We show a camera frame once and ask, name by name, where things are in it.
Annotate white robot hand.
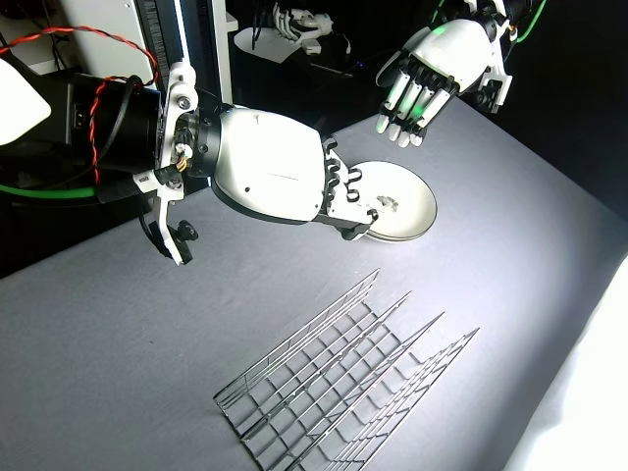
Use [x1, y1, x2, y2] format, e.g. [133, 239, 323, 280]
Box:
[210, 107, 380, 241]
[375, 18, 498, 148]

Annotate white spare robot hand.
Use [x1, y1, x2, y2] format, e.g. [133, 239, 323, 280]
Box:
[271, 0, 336, 41]

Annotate white oval stand base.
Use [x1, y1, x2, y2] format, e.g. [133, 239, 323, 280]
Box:
[234, 26, 296, 64]

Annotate grey table cloth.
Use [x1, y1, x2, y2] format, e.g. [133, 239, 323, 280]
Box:
[0, 92, 628, 471]

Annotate thin green cable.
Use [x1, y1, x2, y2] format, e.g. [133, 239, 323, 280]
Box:
[430, 0, 549, 43]

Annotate red and black twisted cable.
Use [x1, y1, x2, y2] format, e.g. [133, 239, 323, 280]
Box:
[0, 26, 161, 185]

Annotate thick green cable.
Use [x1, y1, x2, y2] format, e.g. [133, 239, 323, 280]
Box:
[0, 181, 102, 200]

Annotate metal wire dish rack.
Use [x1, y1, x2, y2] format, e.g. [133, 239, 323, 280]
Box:
[213, 267, 481, 471]

